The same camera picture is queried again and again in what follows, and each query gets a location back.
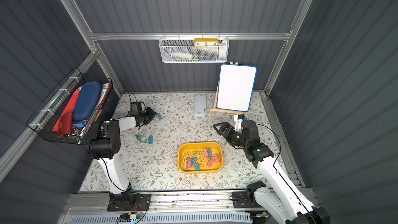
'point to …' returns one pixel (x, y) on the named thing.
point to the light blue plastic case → (200, 105)
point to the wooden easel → (215, 109)
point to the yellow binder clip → (185, 155)
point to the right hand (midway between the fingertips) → (221, 128)
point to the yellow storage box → (198, 157)
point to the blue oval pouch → (87, 100)
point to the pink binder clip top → (206, 152)
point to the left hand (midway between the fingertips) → (158, 112)
